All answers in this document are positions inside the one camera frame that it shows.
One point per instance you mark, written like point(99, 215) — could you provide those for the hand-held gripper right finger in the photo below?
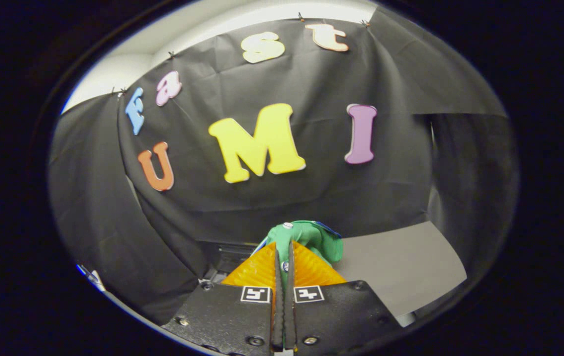
point(341, 314)

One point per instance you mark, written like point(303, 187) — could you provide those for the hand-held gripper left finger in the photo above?
point(227, 316)

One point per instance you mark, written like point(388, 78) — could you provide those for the green polo shirt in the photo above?
point(319, 240)

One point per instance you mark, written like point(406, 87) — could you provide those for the grey cabinet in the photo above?
point(400, 267)

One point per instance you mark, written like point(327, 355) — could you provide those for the black backdrop cloth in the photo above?
point(311, 193)

